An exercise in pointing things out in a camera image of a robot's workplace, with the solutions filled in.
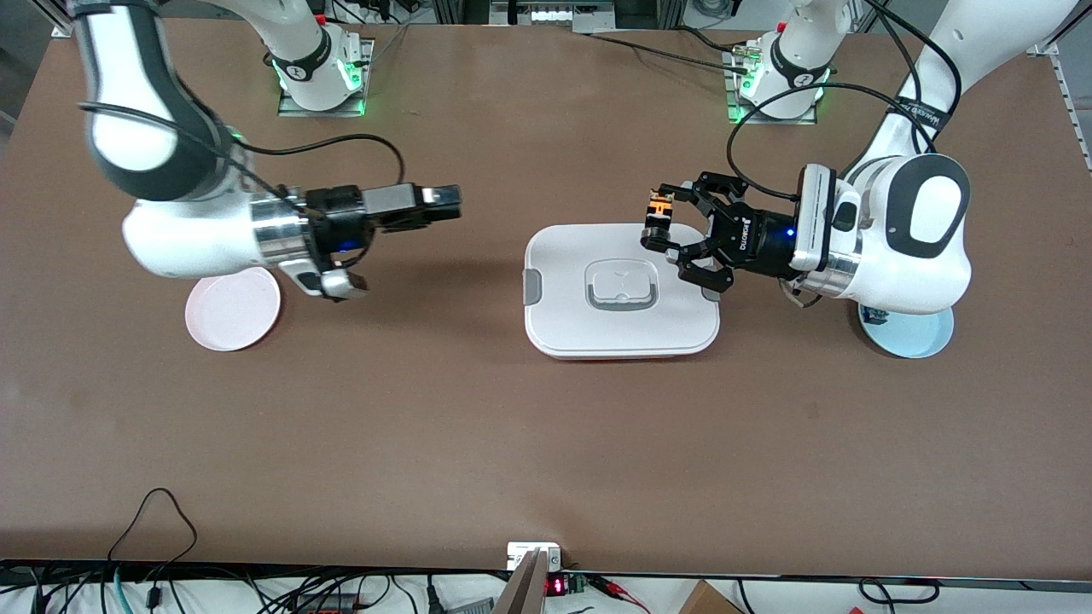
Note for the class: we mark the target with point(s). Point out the white power strip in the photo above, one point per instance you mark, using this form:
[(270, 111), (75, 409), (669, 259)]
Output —
[(554, 13)]

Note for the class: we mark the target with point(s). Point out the blue switch with green button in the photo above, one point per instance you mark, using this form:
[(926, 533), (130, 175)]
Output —
[(874, 317)]

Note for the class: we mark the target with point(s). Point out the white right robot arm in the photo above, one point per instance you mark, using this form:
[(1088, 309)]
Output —
[(188, 239)]

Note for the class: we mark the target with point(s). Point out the red digit display board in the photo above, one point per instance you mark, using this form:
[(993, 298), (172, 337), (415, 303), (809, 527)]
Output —
[(559, 585)]

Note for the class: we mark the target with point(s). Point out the brown cardboard piece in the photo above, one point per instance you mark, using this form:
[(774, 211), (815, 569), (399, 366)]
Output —
[(708, 601)]

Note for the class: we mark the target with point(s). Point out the light blue round plate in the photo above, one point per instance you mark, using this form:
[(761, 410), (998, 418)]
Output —
[(917, 337)]

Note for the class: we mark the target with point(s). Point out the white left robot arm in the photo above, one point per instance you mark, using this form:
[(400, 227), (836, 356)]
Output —
[(913, 264)]

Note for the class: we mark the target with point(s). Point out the white lidded lunch box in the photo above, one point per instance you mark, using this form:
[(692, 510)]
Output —
[(563, 315)]

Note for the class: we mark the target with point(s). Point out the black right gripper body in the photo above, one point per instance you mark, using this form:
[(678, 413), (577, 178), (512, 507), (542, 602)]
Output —
[(334, 223)]

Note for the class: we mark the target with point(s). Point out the aluminium frame rail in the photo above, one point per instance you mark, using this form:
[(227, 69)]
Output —
[(1066, 94)]

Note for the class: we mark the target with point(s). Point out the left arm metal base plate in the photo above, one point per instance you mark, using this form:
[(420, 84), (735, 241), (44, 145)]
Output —
[(735, 115)]

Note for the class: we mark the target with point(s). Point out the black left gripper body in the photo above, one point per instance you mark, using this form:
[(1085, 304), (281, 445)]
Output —
[(759, 241)]

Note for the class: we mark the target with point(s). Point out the orange push-button switch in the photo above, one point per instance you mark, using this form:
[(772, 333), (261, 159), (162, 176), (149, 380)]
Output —
[(661, 207)]

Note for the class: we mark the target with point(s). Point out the grey slanted bar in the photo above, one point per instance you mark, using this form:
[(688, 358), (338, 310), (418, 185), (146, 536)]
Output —
[(522, 593)]

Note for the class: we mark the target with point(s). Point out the pink round plate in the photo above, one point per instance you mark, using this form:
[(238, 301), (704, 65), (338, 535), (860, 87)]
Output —
[(230, 315)]

